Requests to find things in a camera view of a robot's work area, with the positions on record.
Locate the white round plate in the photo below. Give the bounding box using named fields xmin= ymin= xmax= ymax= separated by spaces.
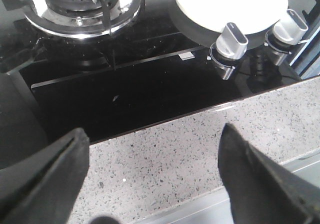
xmin=170 ymin=0 xmax=289 ymax=50

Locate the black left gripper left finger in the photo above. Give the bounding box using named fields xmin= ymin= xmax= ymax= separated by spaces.
xmin=0 ymin=128 xmax=90 ymax=224

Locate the silver stove knob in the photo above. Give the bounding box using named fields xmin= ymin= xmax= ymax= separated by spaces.
xmin=265 ymin=9 xmax=309 ymax=53
xmin=209 ymin=22 xmax=249 ymax=60

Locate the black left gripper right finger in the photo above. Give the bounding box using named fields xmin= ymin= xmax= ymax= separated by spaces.
xmin=218 ymin=123 xmax=320 ymax=224

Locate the black gas burner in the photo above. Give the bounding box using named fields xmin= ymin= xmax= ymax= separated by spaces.
xmin=22 ymin=0 xmax=142 ymax=40

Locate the black glass gas hob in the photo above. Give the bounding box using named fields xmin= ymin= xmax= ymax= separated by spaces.
xmin=0 ymin=0 xmax=320 ymax=170

